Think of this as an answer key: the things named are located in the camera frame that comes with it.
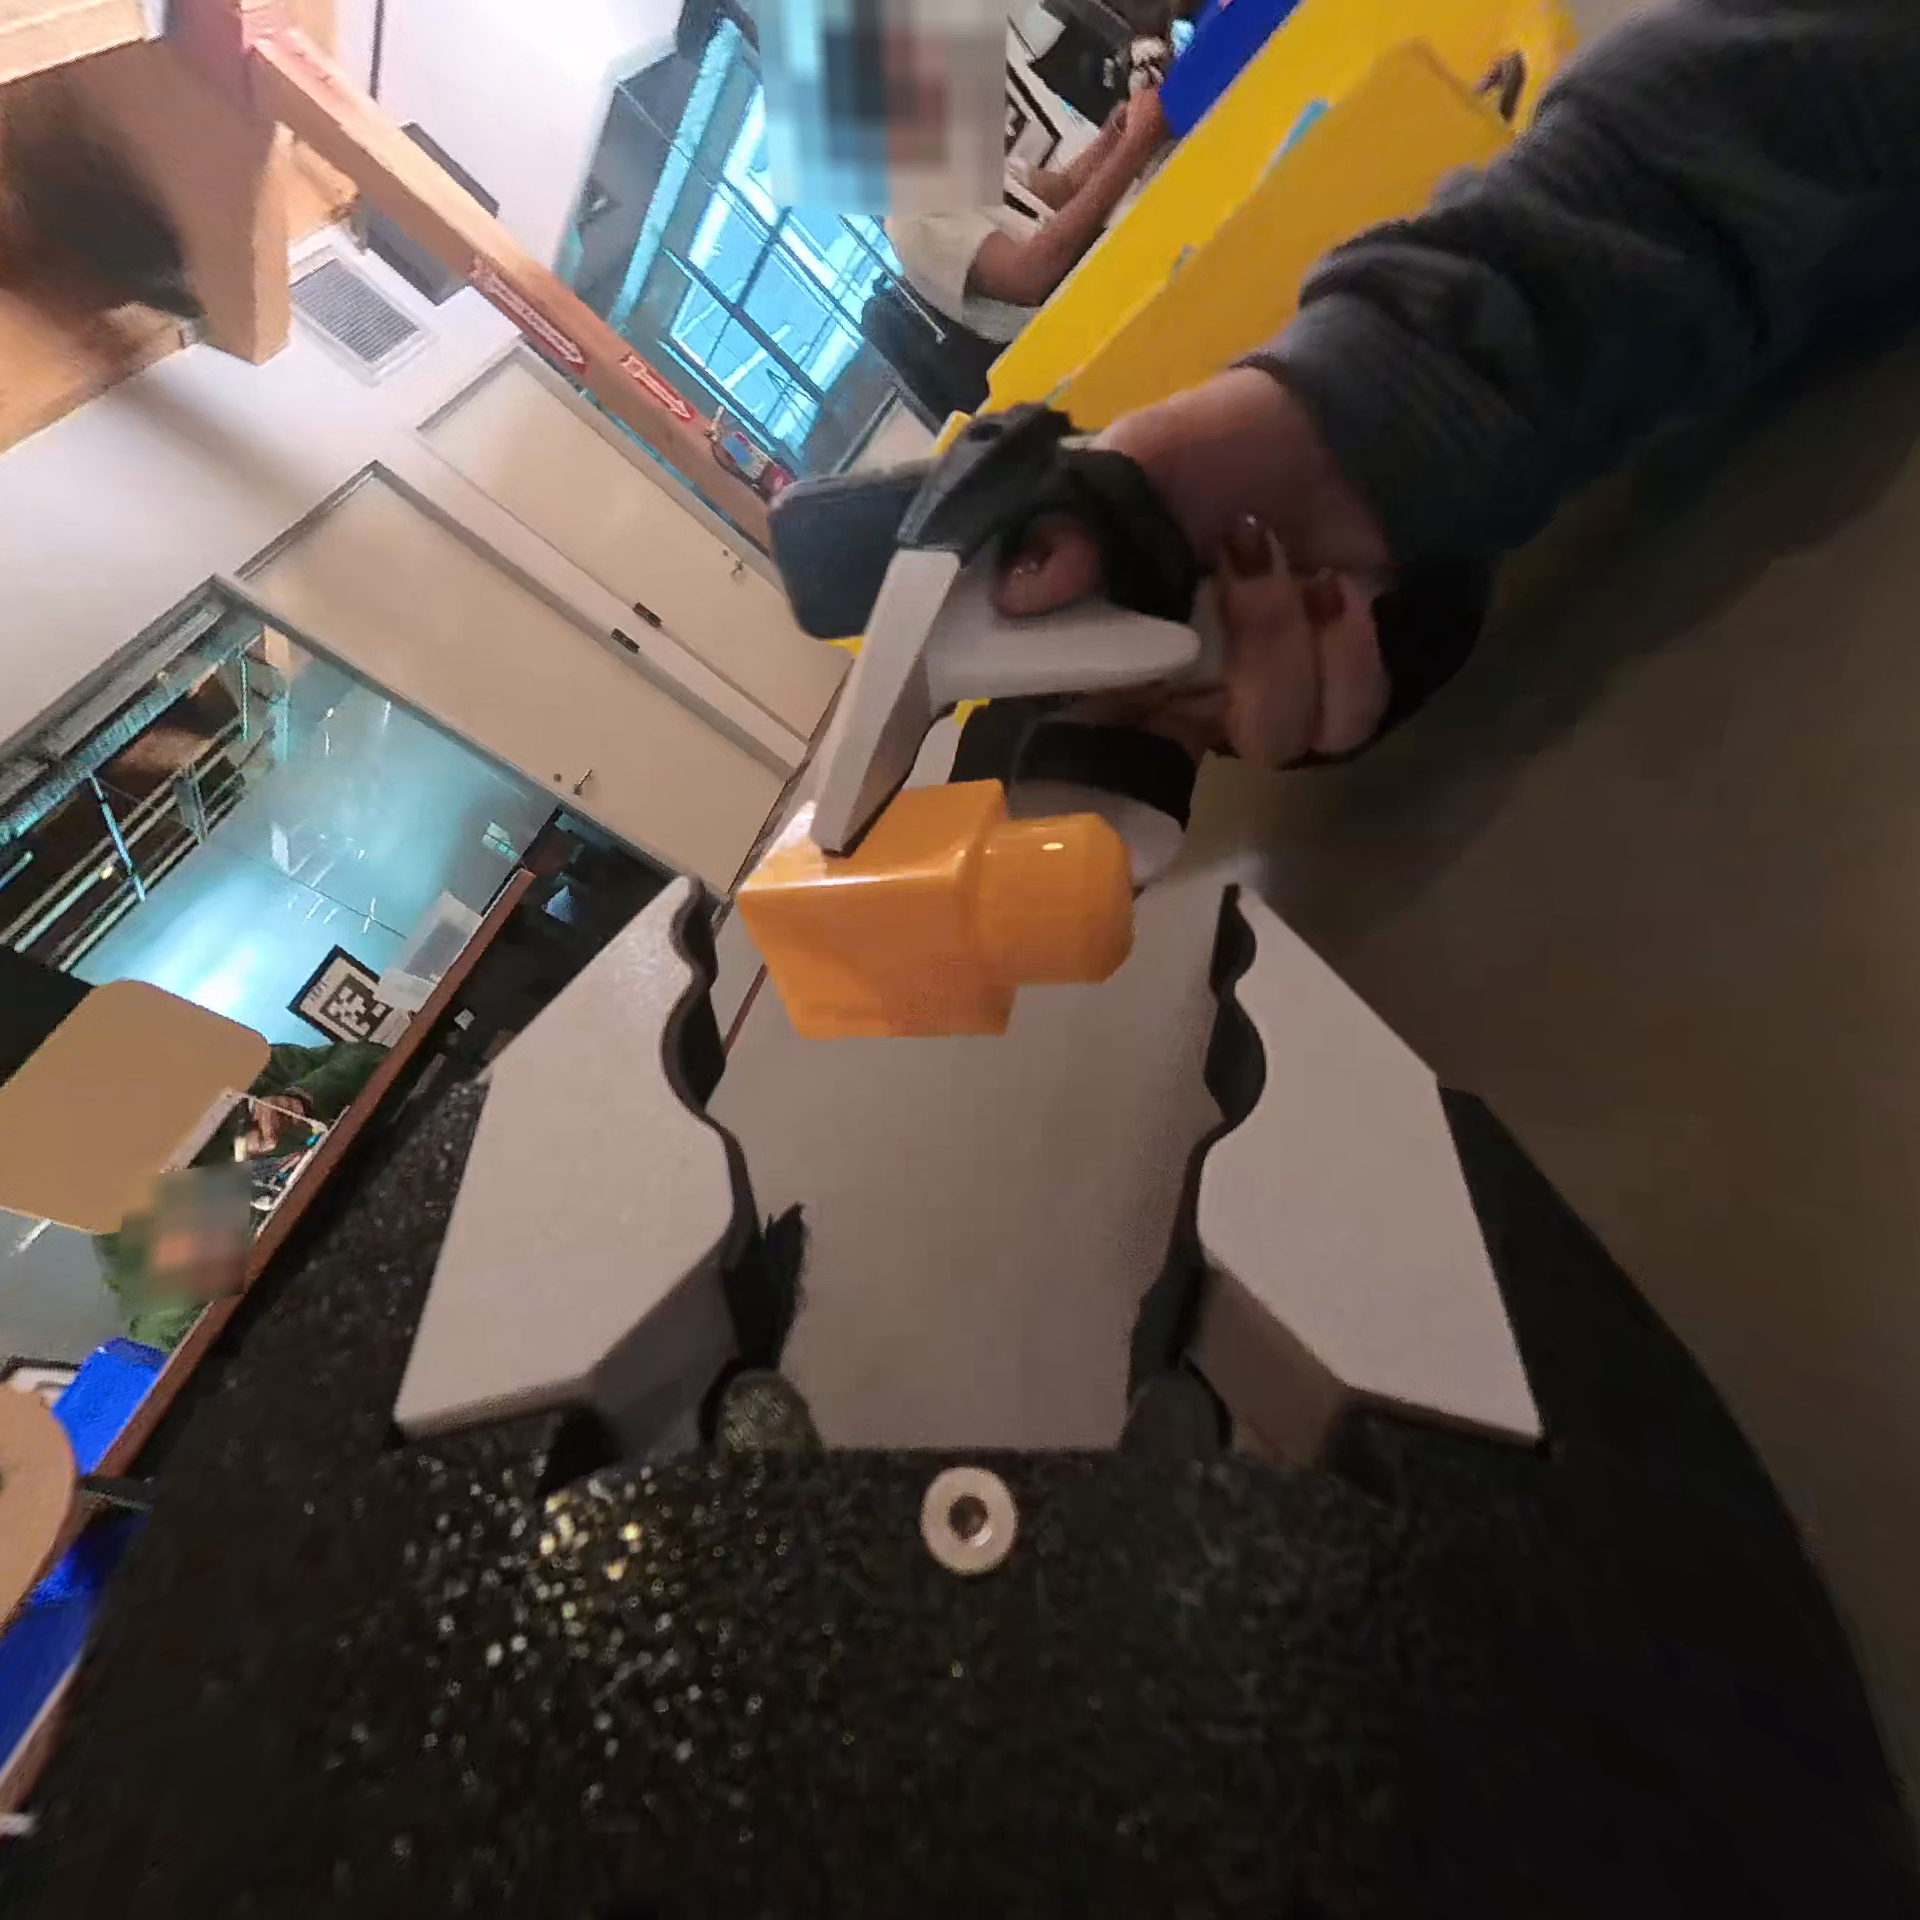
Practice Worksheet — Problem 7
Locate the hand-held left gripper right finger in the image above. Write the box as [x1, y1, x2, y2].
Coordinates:
[1132, 881, 1551, 1463]

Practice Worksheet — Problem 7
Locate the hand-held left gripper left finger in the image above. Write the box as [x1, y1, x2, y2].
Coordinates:
[392, 872, 758, 1445]

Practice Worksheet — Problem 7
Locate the orange plastic block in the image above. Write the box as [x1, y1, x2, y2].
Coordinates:
[736, 773, 1134, 1044]

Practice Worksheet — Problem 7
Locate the yellow plastic bin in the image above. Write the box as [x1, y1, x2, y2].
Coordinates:
[937, 0, 1580, 455]

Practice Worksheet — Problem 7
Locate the person's right forearm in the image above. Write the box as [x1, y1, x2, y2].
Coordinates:
[1247, 0, 1920, 738]

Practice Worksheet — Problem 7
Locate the person's right hand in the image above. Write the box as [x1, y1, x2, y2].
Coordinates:
[996, 363, 1394, 771]

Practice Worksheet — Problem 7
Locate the large window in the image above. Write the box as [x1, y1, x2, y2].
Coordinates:
[564, 22, 937, 476]

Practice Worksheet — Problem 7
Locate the white door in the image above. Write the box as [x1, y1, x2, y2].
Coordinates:
[420, 341, 860, 734]
[238, 461, 811, 903]

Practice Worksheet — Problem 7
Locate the wooden work table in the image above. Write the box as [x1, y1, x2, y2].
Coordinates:
[83, 863, 536, 1490]

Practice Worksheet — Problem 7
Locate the black white tag sign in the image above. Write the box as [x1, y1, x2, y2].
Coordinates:
[291, 946, 420, 1046]

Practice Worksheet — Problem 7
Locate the beige rounded panel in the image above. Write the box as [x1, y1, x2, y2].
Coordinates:
[0, 980, 274, 1232]

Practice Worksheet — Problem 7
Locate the blue plastic bin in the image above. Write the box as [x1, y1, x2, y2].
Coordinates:
[0, 1337, 173, 1790]
[1156, 0, 1305, 136]

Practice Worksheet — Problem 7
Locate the wooden post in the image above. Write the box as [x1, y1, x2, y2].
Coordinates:
[246, 22, 785, 545]

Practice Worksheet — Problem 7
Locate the wall vent grille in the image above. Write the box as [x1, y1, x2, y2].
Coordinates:
[287, 246, 431, 387]

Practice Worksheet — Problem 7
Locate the curved plywood frame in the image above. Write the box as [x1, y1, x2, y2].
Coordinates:
[0, 1386, 77, 1622]

